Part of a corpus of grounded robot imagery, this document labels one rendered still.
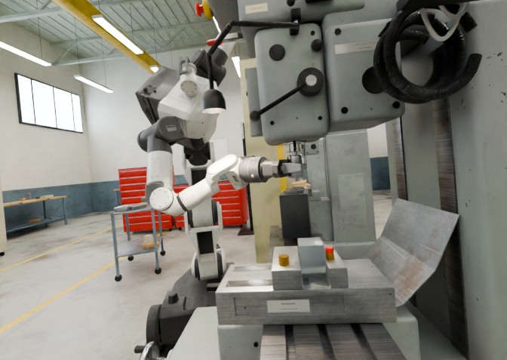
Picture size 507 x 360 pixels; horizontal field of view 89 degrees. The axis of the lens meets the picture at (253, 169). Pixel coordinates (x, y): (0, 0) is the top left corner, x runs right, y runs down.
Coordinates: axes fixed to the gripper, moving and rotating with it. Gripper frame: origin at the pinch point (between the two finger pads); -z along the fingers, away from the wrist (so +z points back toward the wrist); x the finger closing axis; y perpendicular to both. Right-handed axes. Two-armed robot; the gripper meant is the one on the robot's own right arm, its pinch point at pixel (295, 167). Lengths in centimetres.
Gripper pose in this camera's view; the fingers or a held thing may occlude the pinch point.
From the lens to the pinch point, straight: 81.8
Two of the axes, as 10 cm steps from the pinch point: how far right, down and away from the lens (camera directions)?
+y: 0.8, 10.0, 0.2
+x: 5.0, -0.5, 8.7
